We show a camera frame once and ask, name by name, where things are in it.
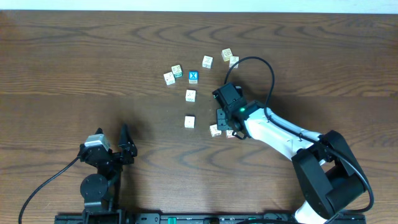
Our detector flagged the red edged grape block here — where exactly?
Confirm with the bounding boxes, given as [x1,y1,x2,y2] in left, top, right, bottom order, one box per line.
[226,130,234,138]

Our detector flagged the yellow edged white block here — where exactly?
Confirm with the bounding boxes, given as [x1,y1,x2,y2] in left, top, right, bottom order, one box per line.
[210,124,222,137]

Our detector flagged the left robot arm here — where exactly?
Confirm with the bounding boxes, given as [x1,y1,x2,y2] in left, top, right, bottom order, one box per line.
[77,124,137,224]

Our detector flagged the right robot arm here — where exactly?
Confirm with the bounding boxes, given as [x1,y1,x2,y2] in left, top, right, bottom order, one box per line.
[217,98,374,223]

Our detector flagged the blue X letter block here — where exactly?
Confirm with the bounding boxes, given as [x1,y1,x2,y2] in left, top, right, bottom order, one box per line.
[188,71,198,84]

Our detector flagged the yellow picture block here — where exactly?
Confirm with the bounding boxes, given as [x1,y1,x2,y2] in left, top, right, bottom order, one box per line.
[221,48,233,62]

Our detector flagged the green edged picture block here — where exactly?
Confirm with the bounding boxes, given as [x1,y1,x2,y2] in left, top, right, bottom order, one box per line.
[171,65,183,78]

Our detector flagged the white block red drawing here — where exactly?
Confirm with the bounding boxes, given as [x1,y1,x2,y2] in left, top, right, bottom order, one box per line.
[164,72,175,85]

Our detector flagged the left black cable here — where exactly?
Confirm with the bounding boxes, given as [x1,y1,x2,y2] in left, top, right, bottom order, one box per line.
[17,156,82,224]

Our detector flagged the black cable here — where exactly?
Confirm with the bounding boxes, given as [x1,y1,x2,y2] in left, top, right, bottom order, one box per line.
[17,156,82,224]
[224,56,375,215]

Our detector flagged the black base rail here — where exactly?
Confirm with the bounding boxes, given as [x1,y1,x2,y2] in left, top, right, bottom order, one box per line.
[54,212,368,224]

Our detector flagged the right black cable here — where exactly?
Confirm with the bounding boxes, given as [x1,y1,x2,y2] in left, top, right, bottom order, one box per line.
[224,56,375,215]

